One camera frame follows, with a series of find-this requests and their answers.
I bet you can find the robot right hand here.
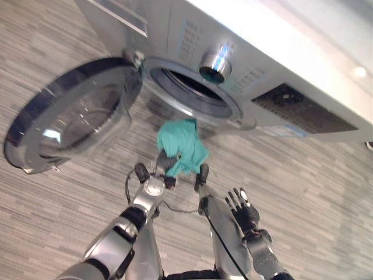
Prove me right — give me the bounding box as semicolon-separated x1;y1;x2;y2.
224;187;261;232

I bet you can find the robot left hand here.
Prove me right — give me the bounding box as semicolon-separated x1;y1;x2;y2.
155;149;184;192

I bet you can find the teal green cloth garment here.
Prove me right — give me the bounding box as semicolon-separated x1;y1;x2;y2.
157;117;210;177

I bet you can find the round glass washer door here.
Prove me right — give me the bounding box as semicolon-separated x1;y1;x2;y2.
3;57;143;175

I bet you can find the metal washer door hinge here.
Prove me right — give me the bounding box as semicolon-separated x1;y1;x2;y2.
122;49;146;70

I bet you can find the chrome washer control dial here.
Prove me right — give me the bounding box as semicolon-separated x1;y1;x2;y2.
198;49;233;84

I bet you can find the dark washer display panel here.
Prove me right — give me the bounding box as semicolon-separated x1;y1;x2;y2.
251;83;358;135

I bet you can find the washer detergent drawer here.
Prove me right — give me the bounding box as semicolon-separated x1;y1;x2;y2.
92;0;149;38

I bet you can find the robot left dark foot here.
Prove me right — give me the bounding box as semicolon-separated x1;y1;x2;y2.
134;163;150;184

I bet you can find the robot dark foot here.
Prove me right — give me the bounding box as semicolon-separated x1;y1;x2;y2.
134;163;150;184
193;163;210;193

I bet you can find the robot right silver leg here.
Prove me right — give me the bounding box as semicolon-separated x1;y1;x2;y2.
198;185;255;280

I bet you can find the robot right dark foot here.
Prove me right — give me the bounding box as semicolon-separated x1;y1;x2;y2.
193;163;210;193

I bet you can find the robot black waist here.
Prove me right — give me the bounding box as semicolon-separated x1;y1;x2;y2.
165;269;220;280

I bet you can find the grey rubber drum door seal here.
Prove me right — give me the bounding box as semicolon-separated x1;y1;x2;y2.
143;59;257;131

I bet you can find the silver front-loading washing machine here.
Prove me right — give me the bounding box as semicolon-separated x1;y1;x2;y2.
74;0;373;144

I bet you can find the thin black cable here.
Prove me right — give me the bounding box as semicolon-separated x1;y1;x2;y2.
124;170;202;214

